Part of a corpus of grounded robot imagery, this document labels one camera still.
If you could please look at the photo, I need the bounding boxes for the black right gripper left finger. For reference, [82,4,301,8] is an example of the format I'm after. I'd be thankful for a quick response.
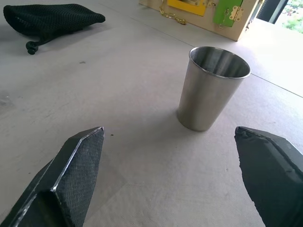
[0,126,106,227]

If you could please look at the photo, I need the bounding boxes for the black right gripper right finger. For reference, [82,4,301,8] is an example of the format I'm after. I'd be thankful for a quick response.
[234,126,303,227]

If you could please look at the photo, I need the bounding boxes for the stainless steel cup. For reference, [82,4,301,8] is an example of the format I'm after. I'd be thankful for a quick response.
[177,46,251,132]

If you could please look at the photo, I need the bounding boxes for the brass hinge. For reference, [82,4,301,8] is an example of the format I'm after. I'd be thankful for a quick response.
[229,5,245,20]

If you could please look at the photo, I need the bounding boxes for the green hinged door panel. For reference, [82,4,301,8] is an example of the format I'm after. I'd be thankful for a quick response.
[213,0,243,29]

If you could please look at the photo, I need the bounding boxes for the wooden latch busy box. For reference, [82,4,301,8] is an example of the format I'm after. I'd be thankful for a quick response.
[138,0,265,43]

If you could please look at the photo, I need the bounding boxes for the yellow door panel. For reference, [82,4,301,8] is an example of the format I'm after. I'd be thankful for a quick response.
[167,0,207,17]

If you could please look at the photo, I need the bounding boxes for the black mesh drawstring bag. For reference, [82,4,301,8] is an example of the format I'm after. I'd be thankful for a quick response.
[3,3,106,55]

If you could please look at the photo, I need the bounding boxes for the gold chain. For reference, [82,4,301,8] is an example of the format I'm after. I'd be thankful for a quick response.
[159,0,187,25]

